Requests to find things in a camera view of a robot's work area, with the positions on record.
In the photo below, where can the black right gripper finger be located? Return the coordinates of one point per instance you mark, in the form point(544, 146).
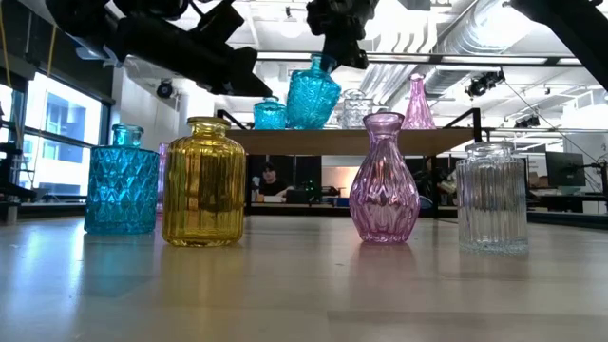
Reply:
point(351, 54)

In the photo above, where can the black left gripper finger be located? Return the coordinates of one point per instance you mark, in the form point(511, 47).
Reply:
point(242, 85)

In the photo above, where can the small teal glass jar vase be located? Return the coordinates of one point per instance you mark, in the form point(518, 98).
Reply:
point(268, 114)

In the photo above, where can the tall teal embossed glass vase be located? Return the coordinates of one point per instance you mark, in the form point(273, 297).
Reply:
point(312, 95)

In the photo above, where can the pink bulbous glass vase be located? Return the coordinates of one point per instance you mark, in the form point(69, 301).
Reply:
point(384, 190)

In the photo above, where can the clear ribbed glass vase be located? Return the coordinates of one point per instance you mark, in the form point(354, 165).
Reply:
point(491, 204)

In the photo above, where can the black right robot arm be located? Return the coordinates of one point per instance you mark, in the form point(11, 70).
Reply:
point(575, 33)

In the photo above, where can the black ceiling spotlight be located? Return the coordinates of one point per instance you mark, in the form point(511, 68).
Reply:
point(165, 89)

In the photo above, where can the white globe pendant lamp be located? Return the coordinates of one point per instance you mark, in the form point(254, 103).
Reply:
point(290, 27)

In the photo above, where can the clear square glass vase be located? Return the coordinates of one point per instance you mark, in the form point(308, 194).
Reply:
point(356, 111)

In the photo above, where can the dark ceiling box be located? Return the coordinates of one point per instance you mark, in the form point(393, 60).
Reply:
point(414, 4)

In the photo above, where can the slender pink glass vase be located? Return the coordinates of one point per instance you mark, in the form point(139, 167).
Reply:
point(418, 109)

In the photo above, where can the person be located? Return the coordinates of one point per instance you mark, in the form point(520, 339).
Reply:
point(425, 180)
point(271, 183)

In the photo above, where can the yellow ribbed glass vase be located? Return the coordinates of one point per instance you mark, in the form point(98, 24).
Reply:
point(204, 190)

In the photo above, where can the long ceiling light bar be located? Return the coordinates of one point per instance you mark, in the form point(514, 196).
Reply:
point(475, 60)

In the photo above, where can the black track light cluster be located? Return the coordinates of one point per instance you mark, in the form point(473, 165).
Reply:
point(484, 83)

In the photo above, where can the large office window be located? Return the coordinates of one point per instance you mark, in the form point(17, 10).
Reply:
point(62, 138)

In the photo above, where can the teal diamond-pattern glass vase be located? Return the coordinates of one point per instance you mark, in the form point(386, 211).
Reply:
point(121, 190)

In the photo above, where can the small black track lights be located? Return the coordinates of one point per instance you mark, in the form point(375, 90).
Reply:
point(527, 121)

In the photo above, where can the black equipment stand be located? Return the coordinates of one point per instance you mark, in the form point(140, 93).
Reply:
point(9, 192)

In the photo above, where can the black computer monitor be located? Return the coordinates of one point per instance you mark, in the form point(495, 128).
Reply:
point(565, 168)

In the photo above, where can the background desk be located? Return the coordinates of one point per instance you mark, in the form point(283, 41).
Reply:
point(560, 198)

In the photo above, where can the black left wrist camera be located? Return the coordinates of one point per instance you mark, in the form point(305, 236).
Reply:
point(221, 24)

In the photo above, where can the wooden shelf with black frame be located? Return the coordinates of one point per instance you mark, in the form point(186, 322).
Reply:
point(332, 141)

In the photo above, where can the silver ceiling duct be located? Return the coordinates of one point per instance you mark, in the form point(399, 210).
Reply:
point(480, 28)

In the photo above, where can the black aluminium table frame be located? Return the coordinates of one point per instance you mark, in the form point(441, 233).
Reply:
point(294, 210)

